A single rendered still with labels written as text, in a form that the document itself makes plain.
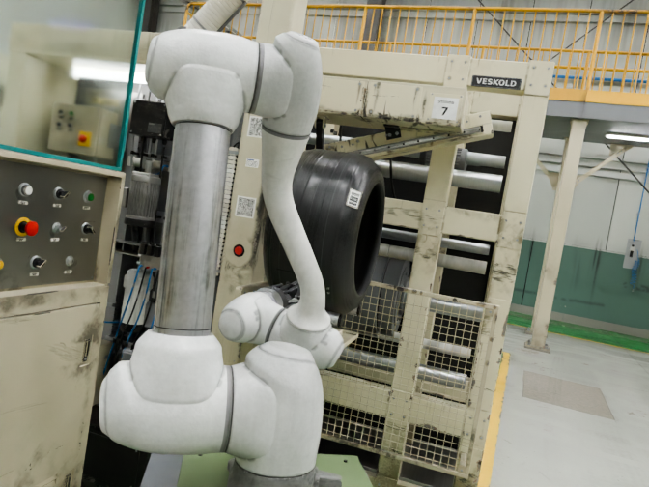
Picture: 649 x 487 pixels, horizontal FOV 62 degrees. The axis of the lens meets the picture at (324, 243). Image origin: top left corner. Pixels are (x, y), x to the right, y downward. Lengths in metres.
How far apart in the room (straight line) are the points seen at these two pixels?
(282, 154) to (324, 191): 0.62
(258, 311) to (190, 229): 0.37
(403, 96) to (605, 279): 9.21
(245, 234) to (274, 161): 0.90
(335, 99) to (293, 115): 1.16
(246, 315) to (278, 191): 0.30
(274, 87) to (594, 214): 10.30
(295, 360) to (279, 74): 0.52
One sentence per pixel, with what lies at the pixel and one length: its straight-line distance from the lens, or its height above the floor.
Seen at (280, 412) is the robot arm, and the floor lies 0.89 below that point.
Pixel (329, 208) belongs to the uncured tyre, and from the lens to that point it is 1.67.
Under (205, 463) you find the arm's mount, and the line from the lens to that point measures 1.21.
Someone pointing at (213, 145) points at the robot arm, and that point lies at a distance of 0.99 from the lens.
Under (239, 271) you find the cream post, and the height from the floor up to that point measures 0.99.
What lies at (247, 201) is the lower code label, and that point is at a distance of 1.98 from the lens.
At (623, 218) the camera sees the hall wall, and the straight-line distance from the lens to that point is 11.19.
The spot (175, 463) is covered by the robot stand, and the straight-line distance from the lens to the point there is 1.32.
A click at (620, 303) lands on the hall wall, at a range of 11.14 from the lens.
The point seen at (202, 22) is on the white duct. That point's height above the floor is 1.96.
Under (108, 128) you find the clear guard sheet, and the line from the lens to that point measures 1.85.
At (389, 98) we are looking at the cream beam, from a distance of 2.15.
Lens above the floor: 1.24
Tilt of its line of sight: 3 degrees down
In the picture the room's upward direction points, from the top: 9 degrees clockwise
